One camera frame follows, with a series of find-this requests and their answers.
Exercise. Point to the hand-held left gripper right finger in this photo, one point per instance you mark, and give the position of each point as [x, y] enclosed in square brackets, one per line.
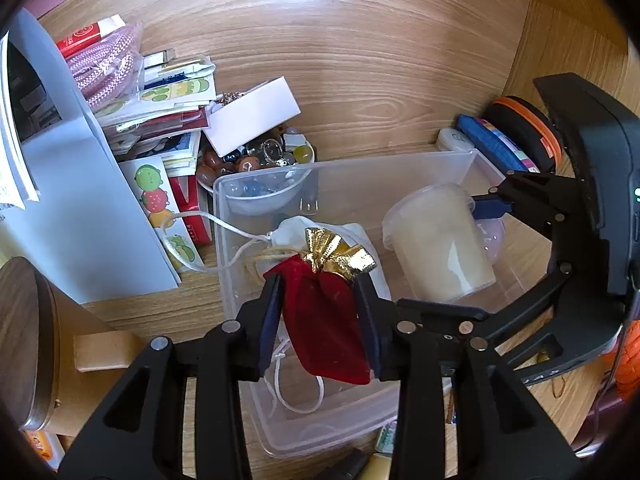
[367, 327]

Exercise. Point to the white bowl of stone beads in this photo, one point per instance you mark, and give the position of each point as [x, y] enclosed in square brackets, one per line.
[250, 162]

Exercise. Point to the translucent plastic cup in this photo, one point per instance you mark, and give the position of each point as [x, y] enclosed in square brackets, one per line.
[440, 245]

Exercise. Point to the red paper packet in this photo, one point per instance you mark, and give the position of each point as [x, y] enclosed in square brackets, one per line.
[192, 205]

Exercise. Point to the orange packet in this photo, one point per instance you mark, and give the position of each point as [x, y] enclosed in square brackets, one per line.
[42, 447]

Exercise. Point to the small white round container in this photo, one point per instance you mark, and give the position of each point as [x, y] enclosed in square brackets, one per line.
[455, 140]

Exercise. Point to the green and white packet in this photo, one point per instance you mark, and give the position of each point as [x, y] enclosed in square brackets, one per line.
[386, 437]

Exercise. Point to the red velvet pouch gold top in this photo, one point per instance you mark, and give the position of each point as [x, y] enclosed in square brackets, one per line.
[322, 320]

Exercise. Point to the wooden desktop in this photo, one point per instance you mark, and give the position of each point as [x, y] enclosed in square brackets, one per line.
[375, 60]

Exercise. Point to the blue colourful packet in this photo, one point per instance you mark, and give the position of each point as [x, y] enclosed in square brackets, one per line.
[492, 142]

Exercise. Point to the red and white packet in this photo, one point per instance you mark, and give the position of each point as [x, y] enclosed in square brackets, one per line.
[85, 37]

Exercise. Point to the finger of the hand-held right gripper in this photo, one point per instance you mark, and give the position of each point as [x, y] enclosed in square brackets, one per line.
[492, 207]
[545, 305]

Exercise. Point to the pale yellow block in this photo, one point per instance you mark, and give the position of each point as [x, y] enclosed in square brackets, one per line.
[375, 467]

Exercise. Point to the pile of cards and papers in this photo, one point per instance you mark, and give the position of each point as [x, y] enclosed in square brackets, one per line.
[150, 132]

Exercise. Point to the black round case orange zipper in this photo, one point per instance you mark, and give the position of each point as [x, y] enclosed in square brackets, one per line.
[525, 127]

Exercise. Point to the white card box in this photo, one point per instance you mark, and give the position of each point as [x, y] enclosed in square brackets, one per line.
[250, 115]

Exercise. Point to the orange knitted object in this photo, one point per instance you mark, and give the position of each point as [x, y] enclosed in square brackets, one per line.
[629, 360]

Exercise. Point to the fruit sticker sheet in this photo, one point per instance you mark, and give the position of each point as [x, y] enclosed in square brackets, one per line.
[152, 195]

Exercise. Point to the pale blue paper folder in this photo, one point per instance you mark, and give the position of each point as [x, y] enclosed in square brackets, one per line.
[85, 200]

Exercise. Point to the clear plastic storage box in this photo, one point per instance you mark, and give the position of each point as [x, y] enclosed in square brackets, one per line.
[350, 180]

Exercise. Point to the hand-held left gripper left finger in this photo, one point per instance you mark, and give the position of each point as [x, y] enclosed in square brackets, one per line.
[271, 320]

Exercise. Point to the green sticker sheet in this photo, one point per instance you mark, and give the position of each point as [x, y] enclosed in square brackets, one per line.
[175, 90]

